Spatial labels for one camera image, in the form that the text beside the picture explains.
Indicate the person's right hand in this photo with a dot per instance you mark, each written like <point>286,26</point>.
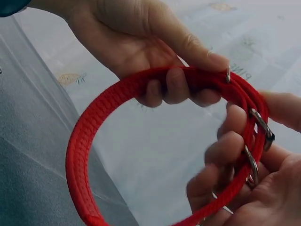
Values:
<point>277,193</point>

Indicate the person's left hand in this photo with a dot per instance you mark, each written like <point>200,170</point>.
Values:
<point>113,42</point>

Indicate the person's left thumb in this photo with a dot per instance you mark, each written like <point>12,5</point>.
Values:
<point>185,43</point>

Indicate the person's right thumb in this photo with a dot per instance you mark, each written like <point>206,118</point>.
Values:
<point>284,107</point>

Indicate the red collar with metal buckle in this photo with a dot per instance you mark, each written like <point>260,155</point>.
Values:
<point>81,150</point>

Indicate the person's left forearm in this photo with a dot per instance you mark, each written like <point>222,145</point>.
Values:
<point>54,7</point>

